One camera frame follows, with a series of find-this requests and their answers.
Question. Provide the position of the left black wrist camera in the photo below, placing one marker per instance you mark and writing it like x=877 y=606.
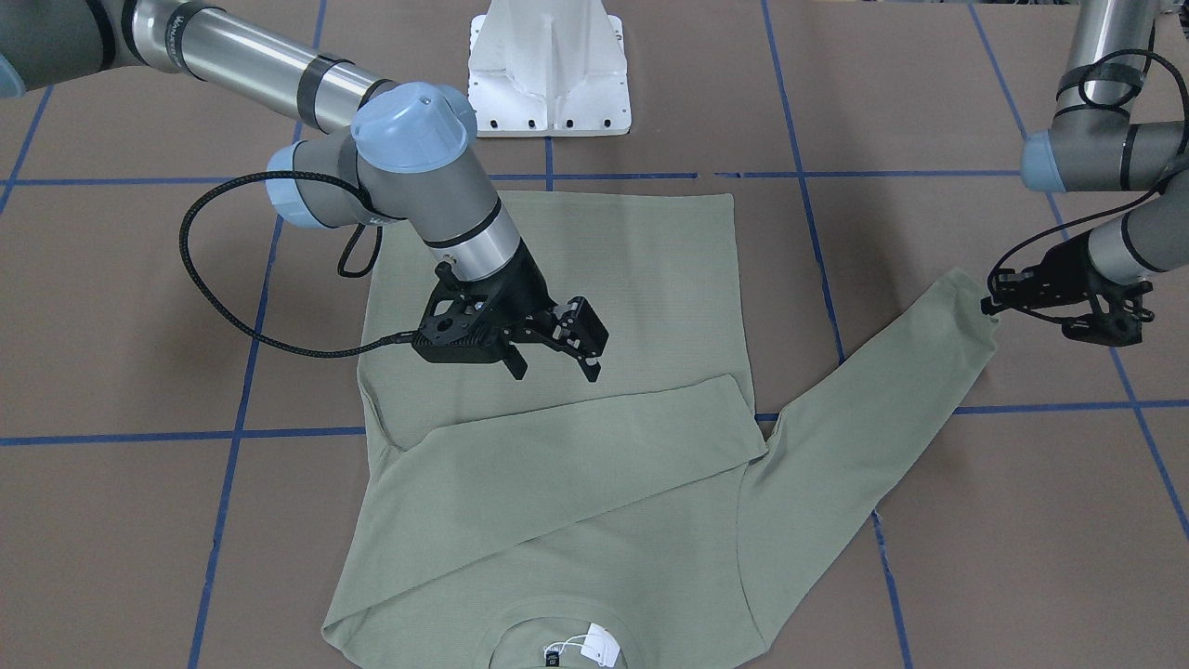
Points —
x=1117 y=315

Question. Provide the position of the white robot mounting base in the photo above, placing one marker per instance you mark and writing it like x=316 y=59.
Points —
x=549 y=69

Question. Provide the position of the olive green long-sleeve shirt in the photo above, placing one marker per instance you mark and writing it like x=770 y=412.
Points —
x=506 y=518

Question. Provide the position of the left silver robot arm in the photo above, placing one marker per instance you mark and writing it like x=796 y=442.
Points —
x=1094 y=144

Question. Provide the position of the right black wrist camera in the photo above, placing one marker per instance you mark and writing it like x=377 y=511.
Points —
x=455 y=327

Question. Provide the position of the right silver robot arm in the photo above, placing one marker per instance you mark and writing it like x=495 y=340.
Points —
x=388 y=154

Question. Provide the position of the white paper hang tag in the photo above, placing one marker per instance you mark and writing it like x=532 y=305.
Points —
x=596 y=644

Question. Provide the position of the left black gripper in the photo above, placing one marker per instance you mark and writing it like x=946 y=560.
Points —
x=1064 y=267

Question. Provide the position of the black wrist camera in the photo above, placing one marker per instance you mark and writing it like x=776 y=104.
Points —
x=1117 y=315
x=455 y=327

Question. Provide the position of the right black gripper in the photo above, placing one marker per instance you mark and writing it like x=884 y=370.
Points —
x=527 y=290

